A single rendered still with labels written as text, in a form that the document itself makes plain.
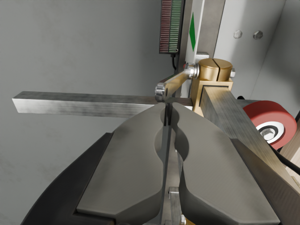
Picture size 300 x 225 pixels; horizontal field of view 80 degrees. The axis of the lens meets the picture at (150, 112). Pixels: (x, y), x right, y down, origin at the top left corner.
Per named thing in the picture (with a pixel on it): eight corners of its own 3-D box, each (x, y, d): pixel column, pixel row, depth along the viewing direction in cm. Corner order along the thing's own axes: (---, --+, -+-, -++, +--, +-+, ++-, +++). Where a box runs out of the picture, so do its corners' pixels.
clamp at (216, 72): (185, 123, 37) (188, 139, 33) (196, 57, 30) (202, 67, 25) (213, 124, 37) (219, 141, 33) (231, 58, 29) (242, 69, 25)
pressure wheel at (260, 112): (215, 114, 38) (233, 154, 29) (224, 78, 34) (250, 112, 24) (253, 115, 38) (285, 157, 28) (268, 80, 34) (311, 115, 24)
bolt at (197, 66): (176, 71, 41) (185, 80, 27) (177, 60, 41) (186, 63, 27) (184, 71, 41) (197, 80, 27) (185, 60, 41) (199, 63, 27)
